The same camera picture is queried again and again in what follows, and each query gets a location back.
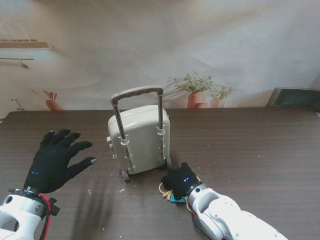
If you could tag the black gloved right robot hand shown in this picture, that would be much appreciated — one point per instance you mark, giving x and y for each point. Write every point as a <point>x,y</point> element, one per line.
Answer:
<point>181,181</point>

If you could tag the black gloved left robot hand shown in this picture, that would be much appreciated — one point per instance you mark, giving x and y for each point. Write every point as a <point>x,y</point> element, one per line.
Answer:
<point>50,165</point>

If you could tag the dark framed monitor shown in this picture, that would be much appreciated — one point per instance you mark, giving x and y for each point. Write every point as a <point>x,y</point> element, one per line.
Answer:
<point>292,98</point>

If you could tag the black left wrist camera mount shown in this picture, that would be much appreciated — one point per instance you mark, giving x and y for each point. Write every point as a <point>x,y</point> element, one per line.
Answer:
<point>53,207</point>

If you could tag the teal luggage tag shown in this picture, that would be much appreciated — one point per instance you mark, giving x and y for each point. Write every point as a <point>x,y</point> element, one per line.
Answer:
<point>178,202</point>

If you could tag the small beige trolley suitcase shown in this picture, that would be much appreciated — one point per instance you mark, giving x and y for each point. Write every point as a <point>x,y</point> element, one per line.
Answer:
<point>142,140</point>

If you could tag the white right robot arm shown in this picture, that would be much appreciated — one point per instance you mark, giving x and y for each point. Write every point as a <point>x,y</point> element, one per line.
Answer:
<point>225,215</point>

